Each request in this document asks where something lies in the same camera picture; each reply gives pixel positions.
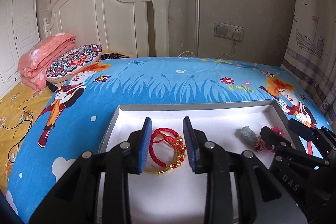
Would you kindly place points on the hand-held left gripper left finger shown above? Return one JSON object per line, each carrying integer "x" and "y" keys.
{"x": 146, "y": 146}

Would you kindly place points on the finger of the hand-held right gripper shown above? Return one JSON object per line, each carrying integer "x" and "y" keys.
{"x": 302, "y": 130}
{"x": 270, "y": 138}

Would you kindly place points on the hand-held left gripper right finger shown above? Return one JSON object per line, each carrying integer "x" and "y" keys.
{"x": 189, "y": 146}

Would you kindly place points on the gold bangle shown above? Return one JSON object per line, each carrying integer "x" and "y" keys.
{"x": 164, "y": 171}

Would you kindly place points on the white shallow tray box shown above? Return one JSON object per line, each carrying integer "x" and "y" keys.
{"x": 170, "y": 119}

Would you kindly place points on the blue cartoon printed bedsheet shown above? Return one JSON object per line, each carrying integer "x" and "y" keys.
{"x": 157, "y": 82}

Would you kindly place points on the ship print curtain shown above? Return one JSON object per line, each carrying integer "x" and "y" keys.
{"x": 312, "y": 43}

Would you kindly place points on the dark striped cushion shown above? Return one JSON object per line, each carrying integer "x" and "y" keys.
{"x": 115, "y": 56}

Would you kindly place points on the white plug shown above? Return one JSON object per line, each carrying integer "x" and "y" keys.
{"x": 237, "y": 36}

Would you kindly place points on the patterned floral pillow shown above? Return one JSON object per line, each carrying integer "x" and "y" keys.
{"x": 73, "y": 58}

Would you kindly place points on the white wooden headboard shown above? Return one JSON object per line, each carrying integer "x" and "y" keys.
{"x": 105, "y": 22}

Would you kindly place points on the pink folded quilt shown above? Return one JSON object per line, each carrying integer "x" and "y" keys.
{"x": 47, "y": 56}

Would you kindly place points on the yellow floral sheet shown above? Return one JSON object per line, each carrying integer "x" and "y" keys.
{"x": 15, "y": 113}

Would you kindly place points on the white wardrobe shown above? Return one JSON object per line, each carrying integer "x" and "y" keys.
{"x": 18, "y": 29}

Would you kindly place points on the grey wall socket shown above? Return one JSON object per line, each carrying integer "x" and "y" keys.
{"x": 237, "y": 29}

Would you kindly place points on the grey wall switch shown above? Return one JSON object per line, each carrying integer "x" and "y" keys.
{"x": 222, "y": 29}

